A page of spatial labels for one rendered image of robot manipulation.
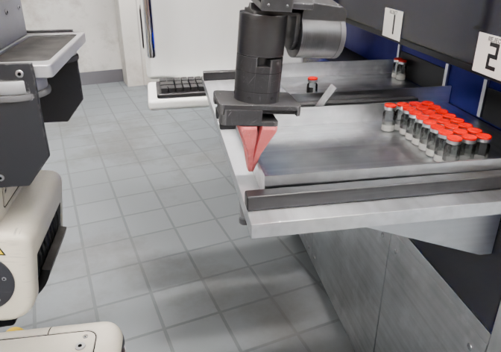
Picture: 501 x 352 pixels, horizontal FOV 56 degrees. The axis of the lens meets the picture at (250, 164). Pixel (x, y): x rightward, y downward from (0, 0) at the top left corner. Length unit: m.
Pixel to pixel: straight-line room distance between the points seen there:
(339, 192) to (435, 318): 0.50
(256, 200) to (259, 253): 1.46
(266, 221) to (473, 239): 0.37
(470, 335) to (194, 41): 1.05
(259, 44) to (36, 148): 0.31
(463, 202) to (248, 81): 0.31
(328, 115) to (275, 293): 1.08
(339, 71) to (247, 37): 0.67
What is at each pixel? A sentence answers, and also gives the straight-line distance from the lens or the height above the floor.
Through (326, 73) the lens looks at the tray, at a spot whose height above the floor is 0.89.
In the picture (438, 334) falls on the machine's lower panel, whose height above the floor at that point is 0.49.
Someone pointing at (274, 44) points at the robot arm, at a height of 1.07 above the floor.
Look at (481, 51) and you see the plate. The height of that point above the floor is 1.02.
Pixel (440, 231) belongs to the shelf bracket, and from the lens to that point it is 0.76.
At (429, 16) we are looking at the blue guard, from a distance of 0.97.
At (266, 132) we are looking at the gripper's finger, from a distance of 0.58.
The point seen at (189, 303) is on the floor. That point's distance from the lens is 1.79.
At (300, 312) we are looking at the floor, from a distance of 1.75.
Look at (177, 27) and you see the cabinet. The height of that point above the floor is 0.95.
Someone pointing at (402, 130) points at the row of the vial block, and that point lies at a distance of 0.83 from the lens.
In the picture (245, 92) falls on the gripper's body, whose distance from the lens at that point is 0.57.
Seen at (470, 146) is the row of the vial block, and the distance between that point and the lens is 0.72.
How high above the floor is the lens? 1.17
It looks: 25 degrees down
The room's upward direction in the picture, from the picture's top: straight up
